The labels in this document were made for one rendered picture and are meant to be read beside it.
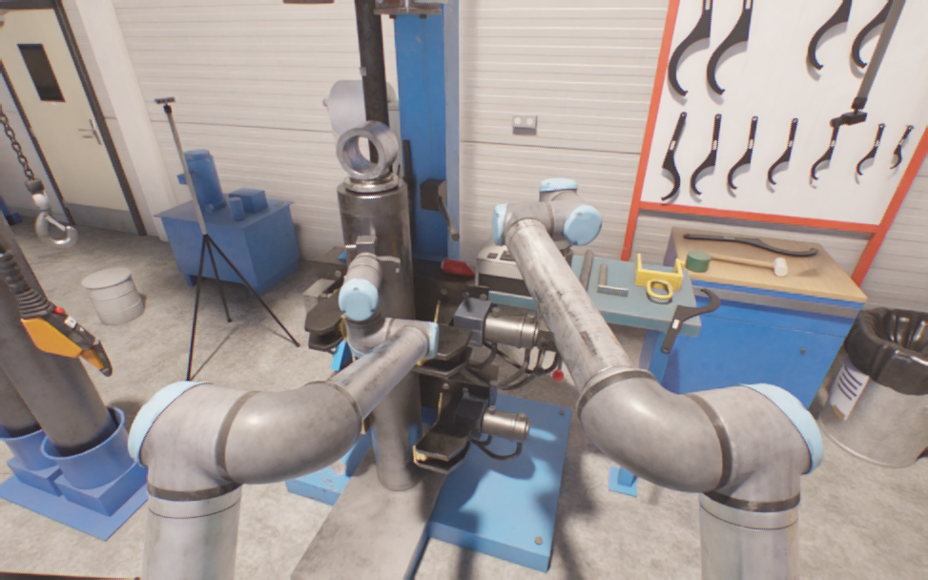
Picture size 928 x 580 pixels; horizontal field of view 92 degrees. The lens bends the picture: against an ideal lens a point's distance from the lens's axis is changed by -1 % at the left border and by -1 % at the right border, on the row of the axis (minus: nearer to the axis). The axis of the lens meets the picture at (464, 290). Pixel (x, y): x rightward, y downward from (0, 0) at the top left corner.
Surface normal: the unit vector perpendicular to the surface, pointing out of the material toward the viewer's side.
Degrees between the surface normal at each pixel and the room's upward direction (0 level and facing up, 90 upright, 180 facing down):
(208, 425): 34
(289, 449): 63
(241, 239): 90
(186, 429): 44
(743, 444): 48
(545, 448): 0
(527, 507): 0
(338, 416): 54
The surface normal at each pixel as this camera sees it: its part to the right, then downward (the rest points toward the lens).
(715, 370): -0.30, 0.47
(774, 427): 0.11, -0.38
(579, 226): 0.26, 0.48
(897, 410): -0.61, 0.44
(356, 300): 0.07, 0.42
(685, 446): -0.22, -0.18
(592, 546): 0.00, -0.86
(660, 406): -0.06, -0.73
